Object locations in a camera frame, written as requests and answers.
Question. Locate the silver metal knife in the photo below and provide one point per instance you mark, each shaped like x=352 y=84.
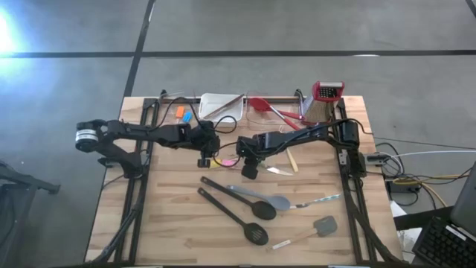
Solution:
x=279 y=170

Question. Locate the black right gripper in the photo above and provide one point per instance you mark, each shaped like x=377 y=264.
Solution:
x=253 y=146

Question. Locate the black keyboard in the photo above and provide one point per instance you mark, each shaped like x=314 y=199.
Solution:
x=442 y=245

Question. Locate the white plastic bin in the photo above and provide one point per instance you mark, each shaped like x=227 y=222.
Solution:
x=212 y=102

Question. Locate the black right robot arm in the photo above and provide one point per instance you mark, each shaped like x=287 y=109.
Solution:
x=297 y=136

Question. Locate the black power box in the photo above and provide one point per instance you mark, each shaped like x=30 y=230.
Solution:
x=399 y=186

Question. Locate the teal patterned butter knife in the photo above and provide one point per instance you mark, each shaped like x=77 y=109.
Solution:
x=320 y=200

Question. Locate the black slotted spoon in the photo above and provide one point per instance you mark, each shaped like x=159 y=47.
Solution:
x=256 y=234

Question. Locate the red spoon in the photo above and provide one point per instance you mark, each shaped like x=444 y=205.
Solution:
x=258 y=104

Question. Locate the clear plastic bin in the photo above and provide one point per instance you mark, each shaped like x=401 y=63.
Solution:
x=167 y=111
x=260 y=119

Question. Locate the orange mini spatula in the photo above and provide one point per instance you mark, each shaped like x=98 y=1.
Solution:
x=180 y=111

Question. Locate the black equipment stand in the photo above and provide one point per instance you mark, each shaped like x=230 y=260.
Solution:
x=22 y=178

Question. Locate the black computer monitor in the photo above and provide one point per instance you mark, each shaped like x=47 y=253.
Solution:
x=466 y=201

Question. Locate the grey silicone spoon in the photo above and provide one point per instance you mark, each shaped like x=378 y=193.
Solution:
x=279 y=202

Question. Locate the black computer desk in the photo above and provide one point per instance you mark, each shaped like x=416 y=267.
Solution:
x=420 y=219

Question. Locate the red metal box grater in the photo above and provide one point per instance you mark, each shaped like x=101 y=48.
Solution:
x=320 y=108

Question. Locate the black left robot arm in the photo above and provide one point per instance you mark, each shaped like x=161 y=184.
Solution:
x=148 y=132

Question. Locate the red slotted spatula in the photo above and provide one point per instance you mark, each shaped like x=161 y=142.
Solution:
x=294 y=115

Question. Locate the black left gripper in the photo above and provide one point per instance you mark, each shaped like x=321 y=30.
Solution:
x=205 y=138

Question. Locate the black solid spoon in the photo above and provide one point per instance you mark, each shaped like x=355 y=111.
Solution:
x=264 y=210

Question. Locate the small wooden stick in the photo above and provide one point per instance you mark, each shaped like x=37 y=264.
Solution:
x=292 y=160

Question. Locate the silver mounting bracket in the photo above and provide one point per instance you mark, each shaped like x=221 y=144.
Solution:
x=343 y=158

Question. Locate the black aluminium frame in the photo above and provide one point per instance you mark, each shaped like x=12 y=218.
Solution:
x=128 y=208

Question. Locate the pink mini spatula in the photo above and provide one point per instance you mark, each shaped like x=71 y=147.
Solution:
x=230 y=162

